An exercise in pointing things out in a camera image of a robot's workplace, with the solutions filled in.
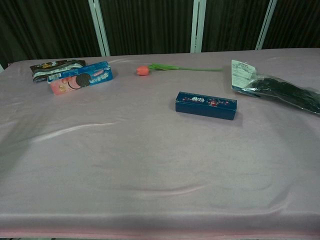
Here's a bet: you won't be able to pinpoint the blue glasses case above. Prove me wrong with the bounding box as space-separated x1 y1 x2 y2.
175 91 238 121

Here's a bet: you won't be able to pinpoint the pink artificial tulip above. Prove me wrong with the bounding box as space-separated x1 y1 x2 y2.
136 63 224 77

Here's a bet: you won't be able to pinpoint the pink tablecloth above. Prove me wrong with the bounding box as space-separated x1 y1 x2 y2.
0 48 320 239

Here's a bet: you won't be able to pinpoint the blue pink cookie box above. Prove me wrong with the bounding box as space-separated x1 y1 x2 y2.
47 61 114 96

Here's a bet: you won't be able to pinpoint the dark pleated curtain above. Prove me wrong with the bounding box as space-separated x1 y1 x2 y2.
0 0 320 66

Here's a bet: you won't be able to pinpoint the packaged black gloves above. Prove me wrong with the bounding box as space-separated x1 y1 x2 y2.
230 59 320 116

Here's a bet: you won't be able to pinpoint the brown snack packet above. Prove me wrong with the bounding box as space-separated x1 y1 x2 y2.
29 58 86 83

